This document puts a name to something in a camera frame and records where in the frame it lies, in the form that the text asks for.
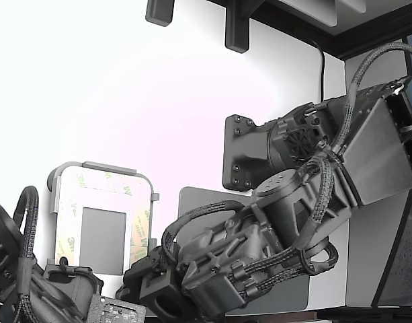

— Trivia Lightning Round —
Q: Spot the black machine assembly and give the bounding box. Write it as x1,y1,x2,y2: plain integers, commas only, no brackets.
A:
0,201,104,323

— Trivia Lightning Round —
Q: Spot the white panel with dark window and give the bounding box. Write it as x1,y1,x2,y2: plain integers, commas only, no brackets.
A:
56,166,153,277

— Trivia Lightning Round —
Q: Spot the black edge frame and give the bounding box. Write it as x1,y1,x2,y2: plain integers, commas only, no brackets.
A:
205,0,412,62

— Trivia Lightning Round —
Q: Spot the gray fixture with cylinder legs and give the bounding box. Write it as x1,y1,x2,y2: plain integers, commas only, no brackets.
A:
46,160,161,273

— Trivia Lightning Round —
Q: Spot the black circuit board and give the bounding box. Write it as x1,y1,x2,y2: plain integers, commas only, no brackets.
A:
87,295,147,323

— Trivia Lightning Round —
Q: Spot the tall dark gray clamp block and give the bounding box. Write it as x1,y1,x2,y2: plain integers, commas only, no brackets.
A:
224,0,251,54

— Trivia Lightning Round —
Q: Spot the thin black cable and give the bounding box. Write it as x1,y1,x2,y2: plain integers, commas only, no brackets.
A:
306,35,327,102

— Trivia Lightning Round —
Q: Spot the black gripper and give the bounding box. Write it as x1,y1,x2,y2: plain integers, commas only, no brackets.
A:
115,245,247,320

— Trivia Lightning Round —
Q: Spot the short dark gray clamp block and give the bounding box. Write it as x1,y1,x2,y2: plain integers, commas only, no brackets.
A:
145,0,175,26

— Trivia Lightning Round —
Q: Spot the dark speckled panel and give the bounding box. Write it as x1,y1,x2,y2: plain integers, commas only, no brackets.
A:
373,188,412,307

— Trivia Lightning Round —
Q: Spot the long black braided cable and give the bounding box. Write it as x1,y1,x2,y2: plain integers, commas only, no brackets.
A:
329,42,412,159

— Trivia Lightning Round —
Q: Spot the black braided cable bundle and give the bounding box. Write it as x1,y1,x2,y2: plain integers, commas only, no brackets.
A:
231,156,341,297
161,200,250,263

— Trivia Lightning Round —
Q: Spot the tan printed protective film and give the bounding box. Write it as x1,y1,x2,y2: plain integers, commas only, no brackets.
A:
56,167,153,270

